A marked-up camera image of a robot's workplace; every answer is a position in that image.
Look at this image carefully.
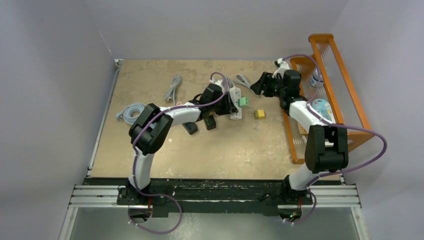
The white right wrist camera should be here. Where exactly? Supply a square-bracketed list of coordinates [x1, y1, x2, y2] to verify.
[272, 58, 291, 78]

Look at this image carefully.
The orange wooden rack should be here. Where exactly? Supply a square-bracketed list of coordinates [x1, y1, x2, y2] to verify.
[282, 33, 374, 165]

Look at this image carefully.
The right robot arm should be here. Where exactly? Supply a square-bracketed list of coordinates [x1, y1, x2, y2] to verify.
[250, 69, 349, 204]

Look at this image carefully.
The blue packaged item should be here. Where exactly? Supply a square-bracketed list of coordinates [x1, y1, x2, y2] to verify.
[312, 98, 335, 123]

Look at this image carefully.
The white power strip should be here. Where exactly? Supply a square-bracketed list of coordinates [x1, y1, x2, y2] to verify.
[228, 85, 243, 121]

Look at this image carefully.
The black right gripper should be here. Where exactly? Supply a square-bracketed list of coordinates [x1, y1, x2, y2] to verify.
[249, 72, 286, 99]

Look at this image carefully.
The black strip with pink plugs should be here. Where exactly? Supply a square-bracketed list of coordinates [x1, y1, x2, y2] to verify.
[182, 122, 199, 135]

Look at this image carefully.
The green plug adapter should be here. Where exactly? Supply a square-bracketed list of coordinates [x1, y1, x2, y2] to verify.
[237, 97, 249, 108]

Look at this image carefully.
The yellow plug adapter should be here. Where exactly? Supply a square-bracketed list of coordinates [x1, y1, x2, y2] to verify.
[254, 109, 266, 120]

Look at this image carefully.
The aluminium table edge rail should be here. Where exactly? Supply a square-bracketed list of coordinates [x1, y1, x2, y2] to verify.
[85, 59, 124, 178]

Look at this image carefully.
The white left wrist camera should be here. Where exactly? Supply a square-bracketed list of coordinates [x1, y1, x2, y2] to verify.
[209, 78, 225, 88]

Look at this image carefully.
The black strip with green USB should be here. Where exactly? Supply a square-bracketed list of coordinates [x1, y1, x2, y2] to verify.
[203, 112, 217, 131]

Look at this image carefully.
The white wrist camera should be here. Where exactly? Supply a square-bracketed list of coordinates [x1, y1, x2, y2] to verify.
[209, 78, 225, 88]
[272, 58, 291, 78]

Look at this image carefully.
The grey bundled power cable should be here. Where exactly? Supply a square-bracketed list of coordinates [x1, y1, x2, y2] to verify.
[164, 74, 183, 103]

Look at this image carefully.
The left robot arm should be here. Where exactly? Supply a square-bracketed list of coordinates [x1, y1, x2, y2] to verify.
[128, 80, 242, 205]

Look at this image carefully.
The black aluminium robot base frame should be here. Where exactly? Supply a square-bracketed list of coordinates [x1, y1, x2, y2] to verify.
[69, 178, 361, 218]

